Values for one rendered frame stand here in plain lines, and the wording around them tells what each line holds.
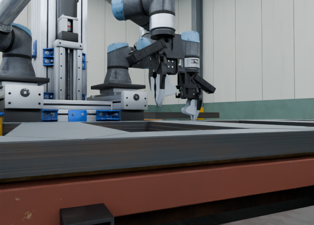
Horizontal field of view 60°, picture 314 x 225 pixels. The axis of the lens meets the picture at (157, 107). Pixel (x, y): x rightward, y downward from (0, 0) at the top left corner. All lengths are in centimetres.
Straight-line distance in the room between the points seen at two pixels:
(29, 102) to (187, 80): 62
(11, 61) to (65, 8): 41
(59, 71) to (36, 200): 114
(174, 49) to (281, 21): 829
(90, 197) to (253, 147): 26
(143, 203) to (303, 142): 31
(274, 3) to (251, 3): 84
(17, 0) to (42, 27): 41
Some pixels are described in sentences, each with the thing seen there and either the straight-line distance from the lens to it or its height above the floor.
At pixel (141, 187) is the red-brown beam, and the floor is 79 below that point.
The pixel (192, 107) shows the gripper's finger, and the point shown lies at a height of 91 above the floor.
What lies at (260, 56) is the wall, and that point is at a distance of 915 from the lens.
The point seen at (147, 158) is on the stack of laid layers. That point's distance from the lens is 36.
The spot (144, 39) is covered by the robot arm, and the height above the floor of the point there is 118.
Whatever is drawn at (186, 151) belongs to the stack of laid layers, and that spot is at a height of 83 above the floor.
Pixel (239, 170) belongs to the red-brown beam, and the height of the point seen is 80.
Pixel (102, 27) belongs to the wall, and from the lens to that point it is 1212.
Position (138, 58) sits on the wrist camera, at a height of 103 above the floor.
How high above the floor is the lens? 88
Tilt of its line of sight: 1 degrees up
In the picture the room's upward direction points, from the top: straight up
